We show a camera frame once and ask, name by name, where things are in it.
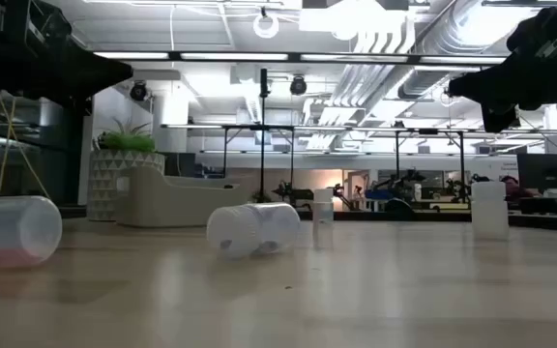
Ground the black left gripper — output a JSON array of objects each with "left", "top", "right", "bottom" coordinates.
[{"left": 0, "top": 0, "right": 134, "bottom": 110}]

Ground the narrow clear pill bottle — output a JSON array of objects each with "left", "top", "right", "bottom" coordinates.
[{"left": 312, "top": 188, "right": 336, "bottom": 250}]

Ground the black round ceiling lamp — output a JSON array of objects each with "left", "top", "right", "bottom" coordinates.
[
  {"left": 130, "top": 80, "right": 149, "bottom": 102},
  {"left": 289, "top": 74, "right": 308, "bottom": 97}
]

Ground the black computer monitor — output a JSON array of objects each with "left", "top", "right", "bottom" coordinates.
[{"left": 516, "top": 153, "right": 557, "bottom": 195}]

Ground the succulent in patterned white pot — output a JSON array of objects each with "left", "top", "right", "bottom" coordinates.
[{"left": 86, "top": 119, "right": 166, "bottom": 223}]

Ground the clear plastic container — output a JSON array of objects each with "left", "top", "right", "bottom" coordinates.
[{"left": 115, "top": 166, "right": 256, "bottom": 229}]

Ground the small wrapped packet middle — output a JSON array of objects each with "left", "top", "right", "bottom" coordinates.
[{"left": 0, "top": 194, "right": 64, "bottom": 271}]

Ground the black tripod stand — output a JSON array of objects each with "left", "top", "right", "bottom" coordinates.
[{"left": 257, "top": 67, "right": 271, "bottom": 205}]

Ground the background black rig frame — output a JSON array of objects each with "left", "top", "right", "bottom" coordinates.
[
  {"left": 393, "top": 128, "right": 468, "bottom": 204},
  {"left": 220, "top": 124, "right": 300, "bottom": 194}
]

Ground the thin yellow cord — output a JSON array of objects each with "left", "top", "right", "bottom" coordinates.
[{"left": 0, "top": 90, "right": 51, "bottom": 199}]

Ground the white ring ceiling fixture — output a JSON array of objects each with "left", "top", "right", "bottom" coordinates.
[{"left": 252, "top": 6, "right": 280, "bottom": 41}]

